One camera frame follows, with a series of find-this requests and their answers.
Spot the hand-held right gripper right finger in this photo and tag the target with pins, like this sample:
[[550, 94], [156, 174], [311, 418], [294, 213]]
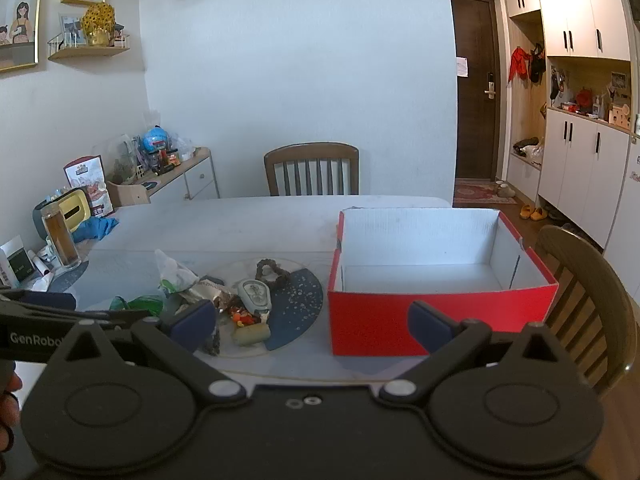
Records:
[[430, 327]]

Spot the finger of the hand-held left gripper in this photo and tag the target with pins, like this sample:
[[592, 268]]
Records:
[[115, 315]]

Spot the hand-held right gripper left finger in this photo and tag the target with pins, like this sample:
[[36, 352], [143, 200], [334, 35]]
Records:
[[192, 322]]

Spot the green cartoon plush toy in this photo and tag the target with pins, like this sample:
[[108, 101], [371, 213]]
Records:
[[145, 304]]

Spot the snack wrapper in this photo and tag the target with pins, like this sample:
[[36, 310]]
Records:
[[210, 287]]

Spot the white printed plastic bag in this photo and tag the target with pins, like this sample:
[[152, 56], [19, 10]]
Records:
[[172, 272]]

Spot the red cardboard box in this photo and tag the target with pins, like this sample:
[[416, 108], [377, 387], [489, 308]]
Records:
[[375, 320]]

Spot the beige cylindrical lump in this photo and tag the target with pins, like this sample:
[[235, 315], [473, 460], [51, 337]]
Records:
[[252, 335]]

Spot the white oval gadget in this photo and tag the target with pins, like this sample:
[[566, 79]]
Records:
[[255, 297]]

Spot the person's left hand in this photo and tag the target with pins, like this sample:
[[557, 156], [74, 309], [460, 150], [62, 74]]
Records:
[[7, 410]]

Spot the dark round coaster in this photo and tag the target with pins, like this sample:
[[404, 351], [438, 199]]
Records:
[[65, 280]]

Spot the dark green box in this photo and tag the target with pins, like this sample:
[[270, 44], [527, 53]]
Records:
[[20, 262]]

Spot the blue cloth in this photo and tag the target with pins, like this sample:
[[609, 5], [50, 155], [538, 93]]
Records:
[[95, 229]]

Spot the glass jar with brown contents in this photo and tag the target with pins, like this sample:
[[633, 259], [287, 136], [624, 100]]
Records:
[[62, 240]]

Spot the round glass turntable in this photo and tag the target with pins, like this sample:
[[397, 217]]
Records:
[[295, 305]]

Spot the yellow tissue box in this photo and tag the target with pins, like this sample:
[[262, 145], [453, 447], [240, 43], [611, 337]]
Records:
[[75, 207]]

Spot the red printed carton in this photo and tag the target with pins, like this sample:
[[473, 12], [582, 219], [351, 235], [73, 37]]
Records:
[[92, 180]]

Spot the patterned door rug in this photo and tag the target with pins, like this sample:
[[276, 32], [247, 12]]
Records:
[[480, 194]]

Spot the white sideboard cabinet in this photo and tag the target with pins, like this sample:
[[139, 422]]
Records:
[[200, 180]]

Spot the orange slipper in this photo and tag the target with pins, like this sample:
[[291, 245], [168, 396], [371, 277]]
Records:
[[526, 211], [540, 214]]

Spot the grey slippers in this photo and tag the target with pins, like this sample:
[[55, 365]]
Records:
[[505, 189]]

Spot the brown wooden slat-back chair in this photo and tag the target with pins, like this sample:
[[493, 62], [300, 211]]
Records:
[[585, 270], [310, 150]]

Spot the dark condiment jars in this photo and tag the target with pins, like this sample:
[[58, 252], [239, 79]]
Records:
[[167, 158]]

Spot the blue globe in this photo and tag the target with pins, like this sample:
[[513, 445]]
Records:
[[155, 139]]

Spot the crumpled shopping bags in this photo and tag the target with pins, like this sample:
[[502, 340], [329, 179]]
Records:
[[530, 149]]

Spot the white lower cabinet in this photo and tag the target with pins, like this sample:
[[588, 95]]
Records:
[[580, 175]]

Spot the dark brown door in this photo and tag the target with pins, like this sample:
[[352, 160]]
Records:
[[475, 110]]

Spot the white paper notice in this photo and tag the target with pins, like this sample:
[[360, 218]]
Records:
[[462, 67]]

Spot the red hanging garment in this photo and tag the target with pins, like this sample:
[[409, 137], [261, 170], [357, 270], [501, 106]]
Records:
[[519, 62]]

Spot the black hanging bag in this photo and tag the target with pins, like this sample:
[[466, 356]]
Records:
[[536, 65]]

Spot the beige wooden toy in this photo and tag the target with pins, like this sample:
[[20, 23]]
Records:
[[620, 114]]

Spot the gold flower ornament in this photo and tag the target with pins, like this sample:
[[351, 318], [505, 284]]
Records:
[[98, 22]]

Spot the white upper cabinets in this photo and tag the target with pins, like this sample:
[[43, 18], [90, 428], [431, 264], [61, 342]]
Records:
[[570, 5]]

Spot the wooden wall shelf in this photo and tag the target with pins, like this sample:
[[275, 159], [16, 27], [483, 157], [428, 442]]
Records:
[[90, 52]]

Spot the small photo frame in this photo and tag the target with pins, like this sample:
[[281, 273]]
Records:
[[71, 29]]

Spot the wall poster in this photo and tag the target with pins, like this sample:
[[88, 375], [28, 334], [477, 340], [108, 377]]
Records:
[[17, 15]]

